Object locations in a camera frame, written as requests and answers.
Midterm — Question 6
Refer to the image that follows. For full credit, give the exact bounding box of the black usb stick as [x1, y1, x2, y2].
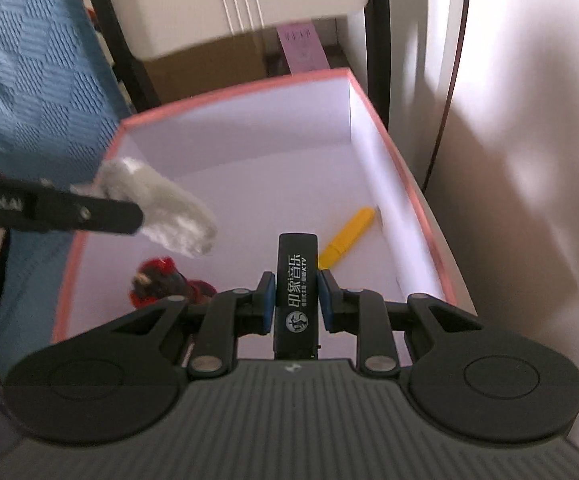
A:
[273, 233, 319, 361]

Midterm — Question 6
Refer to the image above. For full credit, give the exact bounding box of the red cable with plug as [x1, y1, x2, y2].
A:
[129, 257, 218, 311]

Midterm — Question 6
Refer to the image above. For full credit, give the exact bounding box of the fluffy grey hair clip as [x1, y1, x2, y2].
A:
[70, 157, 218, 258]

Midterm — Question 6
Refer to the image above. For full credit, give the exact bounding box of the blue quilted sofa cover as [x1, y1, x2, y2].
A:
[0, 0, 130, 377]

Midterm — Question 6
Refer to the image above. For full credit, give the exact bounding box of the pink storage box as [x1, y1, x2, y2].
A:
[51, 66, 459, 369]

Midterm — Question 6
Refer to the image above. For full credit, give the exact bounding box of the brown cardboard box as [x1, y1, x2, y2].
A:
[143, 28, 281, 103]

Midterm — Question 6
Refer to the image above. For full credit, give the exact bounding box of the purple paper note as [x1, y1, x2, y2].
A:
[276, 21, 329, 75]

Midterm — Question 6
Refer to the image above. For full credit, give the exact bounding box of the black metal frame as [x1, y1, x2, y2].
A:
[91, 0, 160, 112]

